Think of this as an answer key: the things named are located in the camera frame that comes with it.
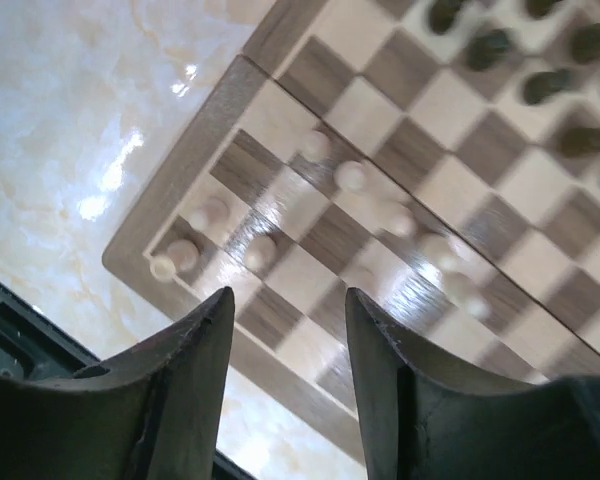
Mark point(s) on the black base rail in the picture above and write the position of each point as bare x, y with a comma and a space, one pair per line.
32, 347

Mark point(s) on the dark chess pieces group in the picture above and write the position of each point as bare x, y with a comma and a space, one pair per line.
537, 66

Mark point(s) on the wooden chess board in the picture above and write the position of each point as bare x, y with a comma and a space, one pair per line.
335, 132

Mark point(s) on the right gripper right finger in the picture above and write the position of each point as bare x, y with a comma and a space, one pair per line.
425, 413

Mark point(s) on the light chess pawn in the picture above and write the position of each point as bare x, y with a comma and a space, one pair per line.
179, 256

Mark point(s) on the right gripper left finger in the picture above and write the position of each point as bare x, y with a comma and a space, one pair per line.
150, 412

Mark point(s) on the light chess piece on board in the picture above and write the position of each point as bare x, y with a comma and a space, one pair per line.
260, 252

